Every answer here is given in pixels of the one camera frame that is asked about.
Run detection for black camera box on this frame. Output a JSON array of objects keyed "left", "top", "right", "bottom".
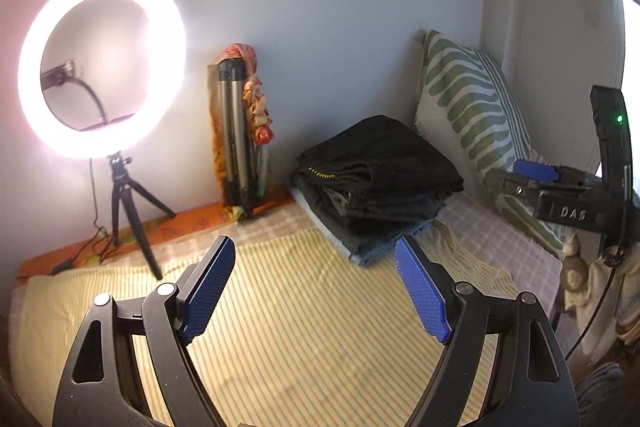
[{"left": 590, "top": 86, "right": 634, "bottom": 233}]

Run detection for checkered grey bed sheet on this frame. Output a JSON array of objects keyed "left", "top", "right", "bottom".
[{"left": 9, "top": 194, "right": 561, "bottom": 341}]

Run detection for black light cable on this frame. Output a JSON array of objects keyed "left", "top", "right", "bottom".
[{"left": 49, "top": 156, "right": 122, "bottom": 277}]

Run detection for stack of folded clothes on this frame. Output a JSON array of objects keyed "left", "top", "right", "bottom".
[{"left": 288, "top": 166, "right": 464, "bottom": 268}]

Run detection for small black tripod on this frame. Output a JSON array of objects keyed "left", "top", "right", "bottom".
[{"left": 107, "top": 152, "right": 177, "bottom": 281}]

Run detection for black pants yellow stripes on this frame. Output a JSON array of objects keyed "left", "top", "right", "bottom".
[{"left": 296, "top": 115, "right": 463, "bottom": 195}]

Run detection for green striped pillow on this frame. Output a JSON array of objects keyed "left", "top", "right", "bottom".
[{"left": 414, "top": 30, "right": 574, "bottom": 259}]

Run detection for orange bed sheet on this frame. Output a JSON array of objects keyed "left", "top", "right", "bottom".
[{"left": 15, "top": 184, "right": 294, "bottom": 286}]

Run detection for orange patterned cloth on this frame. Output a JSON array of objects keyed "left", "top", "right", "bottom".
[{"left": 207, "top": 43, "right": 273, "bottom": 221}]

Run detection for white ring light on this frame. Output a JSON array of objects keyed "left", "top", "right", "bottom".
[{"left": 16, "top": 0, "right": 186, "bottom": 159}]

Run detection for folded silver tripod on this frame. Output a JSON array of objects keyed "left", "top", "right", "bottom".
[{"left": 217, "top": 58, "right": 257, "bottom": 216}]

